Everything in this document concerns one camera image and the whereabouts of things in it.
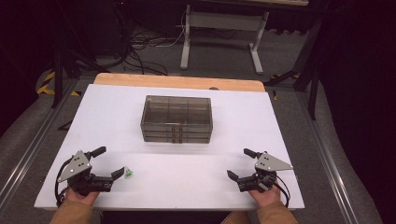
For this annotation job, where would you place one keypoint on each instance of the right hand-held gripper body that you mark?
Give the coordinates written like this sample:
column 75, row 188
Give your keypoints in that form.
column 269, row 164

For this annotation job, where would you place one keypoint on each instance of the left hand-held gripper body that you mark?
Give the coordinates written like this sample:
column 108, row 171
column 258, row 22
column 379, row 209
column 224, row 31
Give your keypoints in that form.
column 77, row 166

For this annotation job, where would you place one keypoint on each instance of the small clear green plastic piece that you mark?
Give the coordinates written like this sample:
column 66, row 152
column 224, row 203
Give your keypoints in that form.
column 128, row 173

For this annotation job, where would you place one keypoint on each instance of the smoky clear plastic drawer cabinet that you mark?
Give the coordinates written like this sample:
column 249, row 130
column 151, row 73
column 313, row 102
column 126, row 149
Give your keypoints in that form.
column 176, row 109

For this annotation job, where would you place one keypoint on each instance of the person's left hand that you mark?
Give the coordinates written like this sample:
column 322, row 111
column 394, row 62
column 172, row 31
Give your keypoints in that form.
column 81, row 200

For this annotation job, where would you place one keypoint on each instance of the person's right hand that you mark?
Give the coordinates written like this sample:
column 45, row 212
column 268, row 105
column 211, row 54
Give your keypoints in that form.
column 266, row 198

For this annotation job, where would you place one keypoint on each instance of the yellow black floor tape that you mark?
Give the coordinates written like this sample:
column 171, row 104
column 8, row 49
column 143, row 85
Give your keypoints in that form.
column 46, row 88

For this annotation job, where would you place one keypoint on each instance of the black metal stand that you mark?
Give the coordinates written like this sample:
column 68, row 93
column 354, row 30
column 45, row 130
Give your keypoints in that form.
column 57, row 77
column 313, row 84

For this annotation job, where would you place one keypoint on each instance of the black equipment cabinet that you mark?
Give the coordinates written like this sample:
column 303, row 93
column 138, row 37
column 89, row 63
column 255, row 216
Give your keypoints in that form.
column 109, row 28

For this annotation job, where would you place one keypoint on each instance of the aluminium rail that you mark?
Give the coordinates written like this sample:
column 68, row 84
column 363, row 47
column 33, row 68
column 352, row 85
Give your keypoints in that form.
column 34, row 146
column 330, row 161

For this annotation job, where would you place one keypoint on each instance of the white metal desk frame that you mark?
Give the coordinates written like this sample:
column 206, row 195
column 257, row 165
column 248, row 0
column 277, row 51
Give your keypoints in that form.
column 224, row 21

